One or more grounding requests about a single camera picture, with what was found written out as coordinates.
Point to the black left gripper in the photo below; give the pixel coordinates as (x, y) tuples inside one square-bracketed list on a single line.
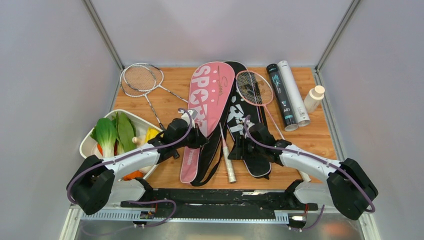
[(200, 139)]

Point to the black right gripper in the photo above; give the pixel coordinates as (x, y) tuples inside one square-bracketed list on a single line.
[(235, 154)]

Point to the black shuttlecock tube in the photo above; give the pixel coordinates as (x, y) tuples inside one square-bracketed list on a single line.
[(283, 101)]

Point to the pink racket cover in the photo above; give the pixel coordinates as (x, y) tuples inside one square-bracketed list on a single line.
[(210, 90)]

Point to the pink racket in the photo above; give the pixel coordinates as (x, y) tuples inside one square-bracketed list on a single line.
[(257, 91), (228, 163)]

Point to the white shuttlecock tube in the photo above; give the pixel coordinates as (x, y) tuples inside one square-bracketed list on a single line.
[(298, 107)]

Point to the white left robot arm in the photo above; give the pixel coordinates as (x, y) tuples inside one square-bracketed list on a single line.
[(91, 187)]

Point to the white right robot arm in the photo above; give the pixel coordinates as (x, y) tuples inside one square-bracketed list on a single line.
[(343, 184)]

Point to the yellow white cabbage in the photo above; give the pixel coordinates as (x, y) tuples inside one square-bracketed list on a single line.
[(151, 133)]

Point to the small white mushroom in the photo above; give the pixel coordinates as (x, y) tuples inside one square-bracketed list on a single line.
[(139, 141)]

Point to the orange carrot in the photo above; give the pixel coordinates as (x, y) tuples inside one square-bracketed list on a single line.
[(134, 175)]

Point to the green leafy vegetable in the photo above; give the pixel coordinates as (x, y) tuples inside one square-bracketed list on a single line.
[(125, 132)]

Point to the cream bottle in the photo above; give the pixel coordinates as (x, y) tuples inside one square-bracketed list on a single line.
[(314, 98)]

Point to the black silver racket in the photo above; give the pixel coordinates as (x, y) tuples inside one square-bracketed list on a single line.
[(172, 94)]

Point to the green bok choy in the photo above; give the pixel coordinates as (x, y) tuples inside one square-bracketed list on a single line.
[(104, 133)]

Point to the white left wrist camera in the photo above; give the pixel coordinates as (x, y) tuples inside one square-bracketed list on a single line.
[(189, 116)]

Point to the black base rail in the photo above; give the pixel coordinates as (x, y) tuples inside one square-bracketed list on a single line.
[(236, 204)]

